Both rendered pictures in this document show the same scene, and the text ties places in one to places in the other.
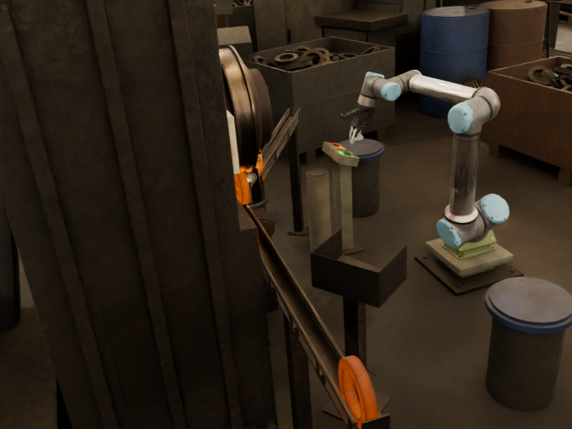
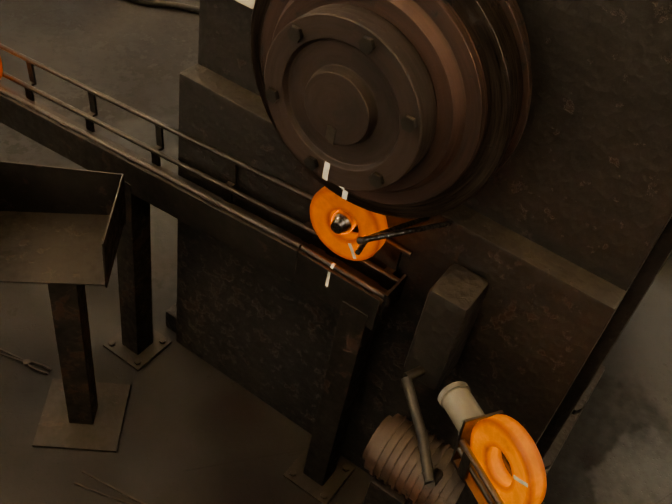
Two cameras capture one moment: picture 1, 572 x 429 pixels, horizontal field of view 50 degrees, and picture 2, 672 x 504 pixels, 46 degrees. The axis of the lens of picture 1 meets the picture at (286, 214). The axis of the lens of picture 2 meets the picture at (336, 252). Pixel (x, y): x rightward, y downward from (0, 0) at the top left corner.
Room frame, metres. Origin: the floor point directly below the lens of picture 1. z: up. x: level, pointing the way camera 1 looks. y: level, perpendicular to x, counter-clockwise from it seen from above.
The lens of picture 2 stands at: (2.95, -0.62, 1.77)
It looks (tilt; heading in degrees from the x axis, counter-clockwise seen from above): 44 degrees down; 134
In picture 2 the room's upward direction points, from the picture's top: 12 degrees clockwise
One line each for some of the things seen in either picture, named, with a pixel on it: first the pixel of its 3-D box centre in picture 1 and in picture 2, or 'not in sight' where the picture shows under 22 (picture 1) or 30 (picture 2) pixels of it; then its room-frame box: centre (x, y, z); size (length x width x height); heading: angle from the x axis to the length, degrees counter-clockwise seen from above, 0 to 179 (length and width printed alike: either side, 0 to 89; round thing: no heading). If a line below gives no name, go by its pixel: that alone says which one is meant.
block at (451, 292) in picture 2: not in sight; (445, 327); (2.43, 0.26, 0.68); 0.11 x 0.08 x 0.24; 107
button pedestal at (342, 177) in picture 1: (342, 198); not in sight; (3.08, -0.32, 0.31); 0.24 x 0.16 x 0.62; 17
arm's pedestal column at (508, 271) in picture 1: (467, 261); not in sight; (2.75, -0.94, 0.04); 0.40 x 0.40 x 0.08; 18
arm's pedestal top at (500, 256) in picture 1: (468, 251); not in sight; (2.75, -0.94, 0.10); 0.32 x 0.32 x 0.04; 18
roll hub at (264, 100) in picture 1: (255, 106); (345, 102); (2.24, 0.08, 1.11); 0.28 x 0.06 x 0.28; 17
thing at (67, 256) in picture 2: (360, 334); (61, 322); (1.80, -0.24, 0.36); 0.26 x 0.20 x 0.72; 52
